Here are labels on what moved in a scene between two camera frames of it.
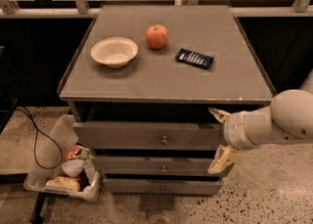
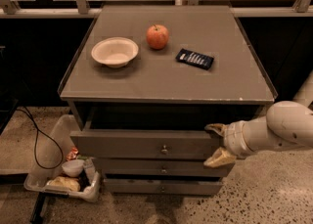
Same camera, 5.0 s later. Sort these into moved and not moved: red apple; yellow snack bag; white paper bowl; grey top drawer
Moved: grey top drawer
Not moved: yellow snack bag; white paper bowl; red apple
